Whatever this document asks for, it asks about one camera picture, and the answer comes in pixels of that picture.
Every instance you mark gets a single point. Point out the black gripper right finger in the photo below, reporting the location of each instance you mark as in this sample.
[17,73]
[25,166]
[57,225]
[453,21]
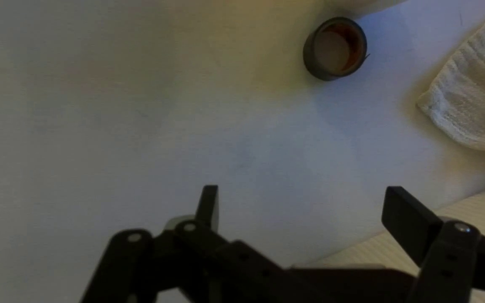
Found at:
[454,263]

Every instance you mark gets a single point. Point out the dark tape roll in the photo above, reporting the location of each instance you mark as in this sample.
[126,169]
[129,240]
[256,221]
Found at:
[310,53]

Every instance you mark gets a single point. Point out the white waffle towel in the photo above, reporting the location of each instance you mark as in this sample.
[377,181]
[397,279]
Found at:
[471,95]

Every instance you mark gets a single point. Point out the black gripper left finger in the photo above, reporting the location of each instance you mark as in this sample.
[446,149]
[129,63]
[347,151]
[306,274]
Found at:
[141,263]

